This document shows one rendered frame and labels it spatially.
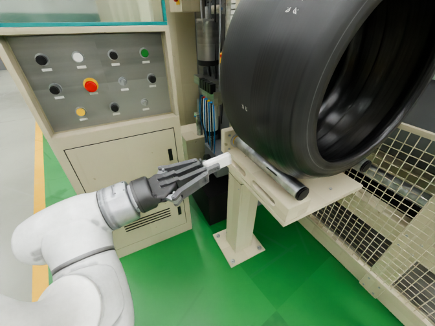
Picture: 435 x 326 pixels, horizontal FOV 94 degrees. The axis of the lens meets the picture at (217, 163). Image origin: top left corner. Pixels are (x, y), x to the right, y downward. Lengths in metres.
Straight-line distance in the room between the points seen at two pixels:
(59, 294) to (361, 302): 1.46
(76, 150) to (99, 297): 0.76
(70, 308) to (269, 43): 0.50
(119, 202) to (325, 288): 1.33
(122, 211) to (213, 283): 1.05
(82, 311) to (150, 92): 0.85
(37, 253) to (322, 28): 0.59
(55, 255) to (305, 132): 0.50
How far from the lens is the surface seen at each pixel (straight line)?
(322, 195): 0.79
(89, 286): 0.41
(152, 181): 0.49
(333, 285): 1.57
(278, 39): 0.41
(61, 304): 0.39
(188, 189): 0.44
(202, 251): 1.52
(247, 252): 1.51
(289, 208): 0.61
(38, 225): 0.48
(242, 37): 0.50
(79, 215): 0.46
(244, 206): 1.15
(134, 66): 1.01
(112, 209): 0.45
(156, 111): 1.07
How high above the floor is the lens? 1.30
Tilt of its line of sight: 36 degrees down
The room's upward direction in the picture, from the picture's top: straight up
